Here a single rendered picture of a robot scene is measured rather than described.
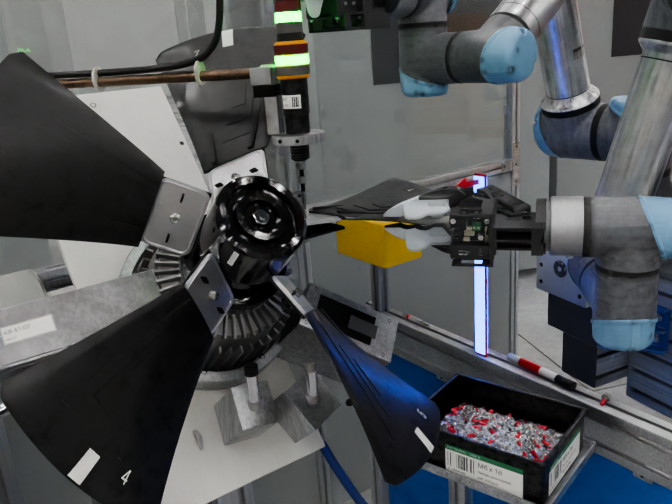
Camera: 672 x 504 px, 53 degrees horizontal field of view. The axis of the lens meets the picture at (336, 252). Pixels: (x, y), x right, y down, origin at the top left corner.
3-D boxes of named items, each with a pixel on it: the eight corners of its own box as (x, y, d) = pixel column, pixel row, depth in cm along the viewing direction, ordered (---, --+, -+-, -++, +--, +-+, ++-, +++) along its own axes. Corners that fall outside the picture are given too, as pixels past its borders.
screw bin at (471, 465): (403, 459, 102) (401, 419, 100) (457, 409, 115) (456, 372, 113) (543, 512, 89) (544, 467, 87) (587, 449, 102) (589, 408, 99)
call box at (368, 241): (337, 259, 146) (333, 211, 143) (373, 248, 151) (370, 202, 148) (385, 276, 134) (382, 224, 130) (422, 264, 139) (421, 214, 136)
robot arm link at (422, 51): (444, 99, 100) (443, 20, 97) (389, 97, 108) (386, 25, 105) (477, 93, 105) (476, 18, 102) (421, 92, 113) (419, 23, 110)
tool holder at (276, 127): (250, 147, 88) (241, 69, 85) (271, 138, 95) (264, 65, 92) (314, 145, 86) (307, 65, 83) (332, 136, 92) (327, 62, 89)
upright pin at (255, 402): (245, 406, 92) (239, 364, 90) (258, 401, 93) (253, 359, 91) (252, 412, 91) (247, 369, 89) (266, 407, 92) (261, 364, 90)
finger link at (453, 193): (418, 188, 90) (486, 190, 87) (420, 184, 91) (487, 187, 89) (418, 221, 92) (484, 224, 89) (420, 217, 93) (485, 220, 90)
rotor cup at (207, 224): (157, 247, 89) (179, 196, 79) (236, 199, 98) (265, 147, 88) (228, 331, 88) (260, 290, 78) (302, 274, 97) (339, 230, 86)
